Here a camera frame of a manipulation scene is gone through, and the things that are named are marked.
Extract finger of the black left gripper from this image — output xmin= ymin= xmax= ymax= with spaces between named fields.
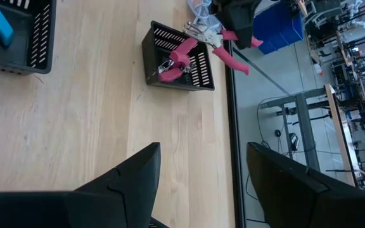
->
xmin=251 ymin=0 xmax=263 ymax=46
xmin=222 ymin=0 xmax=253 ymax=51

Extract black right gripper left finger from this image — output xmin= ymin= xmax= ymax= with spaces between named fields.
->
xmin=0 ymin=141 xmax=170 ymax=228

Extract wooden-top grey-legged desk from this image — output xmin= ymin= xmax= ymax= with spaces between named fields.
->
xmin=258 ymin=82 xmax=365 ymax=187

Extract red-handled pliers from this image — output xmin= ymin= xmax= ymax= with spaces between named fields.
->
xmin=157 ymin=37 xmax=200 ymax=84
xmin=182 ymin=21 xmax=265 ymax=76

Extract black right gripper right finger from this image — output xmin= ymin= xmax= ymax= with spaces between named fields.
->
xmin=247 ymin=141 xmax=365 ymax=228

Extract white cord bundle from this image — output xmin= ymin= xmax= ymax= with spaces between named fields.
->
xmin=187 ymin=0 xmax=224 ymax=31

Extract black aluminium table frame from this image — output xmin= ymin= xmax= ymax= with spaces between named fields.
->
xmin=225 ymin=41 xmax=247 ymax=228

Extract black power adapter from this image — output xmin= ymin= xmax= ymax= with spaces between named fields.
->
xmin=288 ymin=132 xmax=300 ymax=151

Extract blue plastic storage bin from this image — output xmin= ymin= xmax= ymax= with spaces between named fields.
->
xmin=252 ymin=0 xmax=305 ymax=55

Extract black slotted plastic basket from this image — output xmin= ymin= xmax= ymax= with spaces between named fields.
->
xmin=141 ymin=20 xmax=215 ymax=92
xmin=0 ymin=0 xmax=58 ymax=76

